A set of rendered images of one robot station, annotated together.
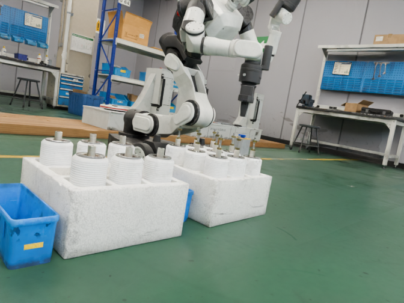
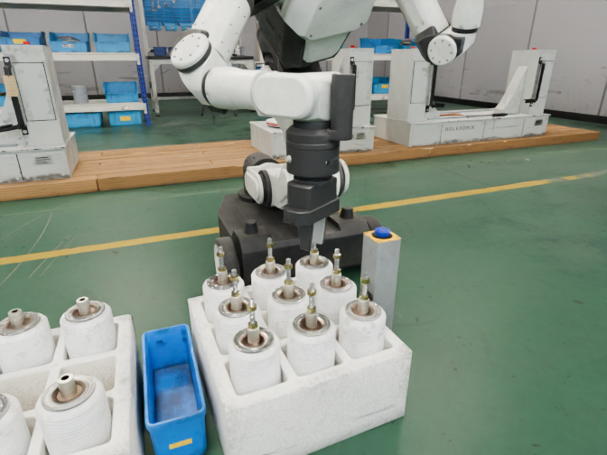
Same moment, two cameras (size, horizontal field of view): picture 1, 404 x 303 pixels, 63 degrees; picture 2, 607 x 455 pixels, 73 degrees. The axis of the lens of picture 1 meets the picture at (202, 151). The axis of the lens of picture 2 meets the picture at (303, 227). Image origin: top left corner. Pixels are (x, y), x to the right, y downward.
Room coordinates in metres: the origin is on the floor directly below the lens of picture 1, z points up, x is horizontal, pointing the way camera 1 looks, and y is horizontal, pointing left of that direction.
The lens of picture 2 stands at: (0.76, -0.41, 0.74)
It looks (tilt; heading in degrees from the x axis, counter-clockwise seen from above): 23 degrees down; 24
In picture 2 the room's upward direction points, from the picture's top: straight up
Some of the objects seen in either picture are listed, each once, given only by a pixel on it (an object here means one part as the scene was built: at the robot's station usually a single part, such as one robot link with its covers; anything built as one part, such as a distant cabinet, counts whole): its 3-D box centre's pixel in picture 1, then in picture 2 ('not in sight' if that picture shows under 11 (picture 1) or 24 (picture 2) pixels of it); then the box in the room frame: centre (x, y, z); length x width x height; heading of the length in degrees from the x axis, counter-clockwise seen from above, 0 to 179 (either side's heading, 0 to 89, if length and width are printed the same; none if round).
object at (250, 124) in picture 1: (219, 110); (465, 92); (4.80, -0.15, 0.45); 1.51 x 0.57 x 0.74; 137
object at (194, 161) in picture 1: (193, 172); (238, 342); (1.37, 0.02, 0.16); 0.10 x 0.10 x 0.18
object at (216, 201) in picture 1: (208, 186); (289, 353); (1.45, -0.06, 0.09); 0.39 x 0.39 x 0.18; 48
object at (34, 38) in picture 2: not in sight; (23, 41); (3.91, 4.30, 0.90); 0.50 x 0.38 x 0.21; 47
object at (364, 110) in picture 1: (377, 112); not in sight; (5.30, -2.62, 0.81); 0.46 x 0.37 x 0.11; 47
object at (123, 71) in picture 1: (116, 70); not in sight; (6.47, 1.88, 0.90); 0.50 x 0.38 x 0.21; 48
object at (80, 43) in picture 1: (82, 44); not in sight; (7.19, 2.87, 1.38); 0.49 x 0.02 x 0.35; 137
